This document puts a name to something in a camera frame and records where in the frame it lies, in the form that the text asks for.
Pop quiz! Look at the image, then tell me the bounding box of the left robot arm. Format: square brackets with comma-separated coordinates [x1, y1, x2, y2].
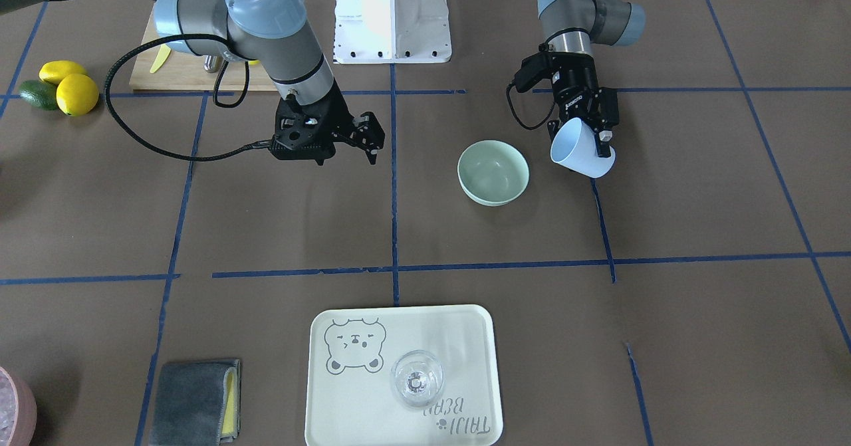
[508, 0, 646, 158]

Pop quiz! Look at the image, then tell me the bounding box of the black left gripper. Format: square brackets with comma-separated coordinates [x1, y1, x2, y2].
[517, 50, 620, 158]

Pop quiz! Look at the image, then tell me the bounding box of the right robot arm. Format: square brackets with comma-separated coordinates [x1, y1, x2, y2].
[2, 0, 385, 164]

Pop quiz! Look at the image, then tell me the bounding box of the light blue plastic cup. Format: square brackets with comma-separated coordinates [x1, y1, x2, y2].
[550, 117, 616, 179]

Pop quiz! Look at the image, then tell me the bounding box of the clear wine glass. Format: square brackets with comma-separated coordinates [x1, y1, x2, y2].
[391, 350, 445, 409]

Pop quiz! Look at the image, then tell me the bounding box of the pink bowl with ice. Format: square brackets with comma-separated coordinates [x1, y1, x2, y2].
[1, 367, 37, 445]

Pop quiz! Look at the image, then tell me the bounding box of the green lime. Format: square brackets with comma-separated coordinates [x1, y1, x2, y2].
[19, 80, 60, 112]

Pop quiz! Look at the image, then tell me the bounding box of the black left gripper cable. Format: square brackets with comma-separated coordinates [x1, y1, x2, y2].
[505, 84, 558, 132]

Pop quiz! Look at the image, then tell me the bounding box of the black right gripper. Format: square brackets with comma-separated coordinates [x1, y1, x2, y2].
[269, 82, 386, 166]

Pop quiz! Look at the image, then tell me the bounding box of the grey folded cloth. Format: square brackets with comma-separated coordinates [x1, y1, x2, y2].
[148, 358, 242, 445]

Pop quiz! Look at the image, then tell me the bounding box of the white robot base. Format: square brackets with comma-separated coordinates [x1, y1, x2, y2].
[332, 0, 453, 64]

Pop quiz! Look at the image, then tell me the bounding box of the yellow plastic knife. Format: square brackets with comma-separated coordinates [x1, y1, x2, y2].
[149, 44, 172, 74]

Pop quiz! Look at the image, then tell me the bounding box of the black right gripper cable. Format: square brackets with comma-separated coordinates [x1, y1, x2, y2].
[103, 34, 280, 163]

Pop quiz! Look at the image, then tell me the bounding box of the wooden cutting board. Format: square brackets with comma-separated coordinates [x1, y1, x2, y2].
[128, 18, 277, 92]

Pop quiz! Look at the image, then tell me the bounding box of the cream bear tray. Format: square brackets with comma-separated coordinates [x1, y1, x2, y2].
[304, 304, 504, 445]

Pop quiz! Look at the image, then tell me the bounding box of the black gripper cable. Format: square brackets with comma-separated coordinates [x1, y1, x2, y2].
[505, 84, 558, 132]
[103, 34, 280, 163]

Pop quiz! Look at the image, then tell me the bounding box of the green bowl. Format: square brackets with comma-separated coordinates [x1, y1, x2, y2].
[457, 140, 530, 207]

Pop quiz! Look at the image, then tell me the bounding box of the yellow lemon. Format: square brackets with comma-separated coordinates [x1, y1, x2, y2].
[56, 73, 100, 116]
[39, 59, 88, 86]

